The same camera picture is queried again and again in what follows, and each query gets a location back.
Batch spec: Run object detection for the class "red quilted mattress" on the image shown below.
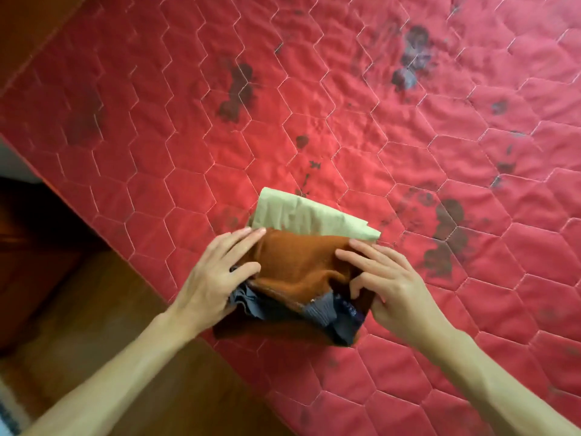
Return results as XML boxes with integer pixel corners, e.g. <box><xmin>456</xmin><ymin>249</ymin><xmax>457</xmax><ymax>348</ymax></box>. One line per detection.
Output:
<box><xmin>0</xmin><ymin>0</ymin><xmax>581</xmax><ymax>436</ymax></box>

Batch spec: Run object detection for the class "dark blue grey garment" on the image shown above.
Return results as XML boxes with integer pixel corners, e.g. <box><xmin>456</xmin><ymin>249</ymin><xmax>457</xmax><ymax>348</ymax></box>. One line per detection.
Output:
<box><xmin>228</xmin><ymin>267</ymin><xmax>368</xmax><ymax>347</ymax></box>

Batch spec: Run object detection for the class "dark wooden cabinet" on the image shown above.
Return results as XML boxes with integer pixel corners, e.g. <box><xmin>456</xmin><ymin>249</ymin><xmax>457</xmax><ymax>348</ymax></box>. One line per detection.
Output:
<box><xmin>0</xmin><ymin>177</ymin><xmax>110</xmax><ymax>352</ymax></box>

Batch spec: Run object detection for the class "wooden bed headboard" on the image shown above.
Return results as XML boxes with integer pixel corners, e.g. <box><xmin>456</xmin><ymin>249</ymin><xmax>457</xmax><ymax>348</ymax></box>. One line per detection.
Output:
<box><xmin>0</xmin><ymin>0</ymin><xmax>88</xmax><ymax>92</ymax></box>

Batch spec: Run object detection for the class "beige folded cloth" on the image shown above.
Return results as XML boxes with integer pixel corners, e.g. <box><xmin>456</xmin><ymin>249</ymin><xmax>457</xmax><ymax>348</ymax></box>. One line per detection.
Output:
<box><xmin>249</xmin><ymin>187</ymin><xmax>382</xmax><ymax>242</ymax></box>

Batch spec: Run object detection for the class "person's right forearm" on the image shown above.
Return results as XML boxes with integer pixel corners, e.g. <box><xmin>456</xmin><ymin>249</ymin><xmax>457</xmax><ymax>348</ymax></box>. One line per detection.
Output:
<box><xmin>415</xmin><ymin>327</ymin><xmax>581</xmax><ymax>436</ymax></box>

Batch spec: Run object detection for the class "person's left forearm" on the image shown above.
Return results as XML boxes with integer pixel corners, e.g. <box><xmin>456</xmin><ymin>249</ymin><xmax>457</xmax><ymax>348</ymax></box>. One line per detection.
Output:
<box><xmin>20</xmin><ymin>309</ymin><xmax>200</xmax><ymax>436</ymax></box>

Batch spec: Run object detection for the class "person's left hand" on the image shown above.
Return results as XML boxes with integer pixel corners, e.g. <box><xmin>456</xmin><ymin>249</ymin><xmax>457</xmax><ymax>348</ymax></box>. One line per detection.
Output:
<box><xmin>169</xmin><ymin>227</ymin><xmax>267</xmax><ymax>337</ymax></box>

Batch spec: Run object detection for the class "person's right hand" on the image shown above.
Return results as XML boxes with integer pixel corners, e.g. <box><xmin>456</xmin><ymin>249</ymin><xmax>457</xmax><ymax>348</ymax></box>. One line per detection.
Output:
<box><xmin>335</xmin><ymin>239</ymin><xmax>451</xmax><ymax>353</ymax></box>

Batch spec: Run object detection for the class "brown garment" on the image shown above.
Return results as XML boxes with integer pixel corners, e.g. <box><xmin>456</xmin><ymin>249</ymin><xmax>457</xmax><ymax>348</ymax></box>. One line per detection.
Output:
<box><xmin>213</xmin><ymin>228</ymin><xmax>376</xmax><ymax>348</ymax></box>

